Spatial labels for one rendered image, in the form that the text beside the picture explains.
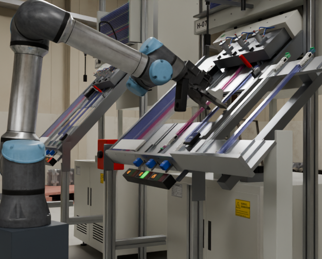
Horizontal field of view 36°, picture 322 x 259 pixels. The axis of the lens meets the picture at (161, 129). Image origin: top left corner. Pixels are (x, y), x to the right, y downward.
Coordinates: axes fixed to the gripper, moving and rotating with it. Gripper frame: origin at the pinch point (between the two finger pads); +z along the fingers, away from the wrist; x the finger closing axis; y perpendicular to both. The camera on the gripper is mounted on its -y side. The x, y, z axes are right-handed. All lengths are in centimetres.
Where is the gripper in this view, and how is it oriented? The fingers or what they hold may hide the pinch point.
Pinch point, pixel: (215, 109)
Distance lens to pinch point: 182.0
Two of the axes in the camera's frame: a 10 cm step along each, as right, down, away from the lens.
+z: 7.4, 5.6, 3.8
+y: 4.9, -8.3, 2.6
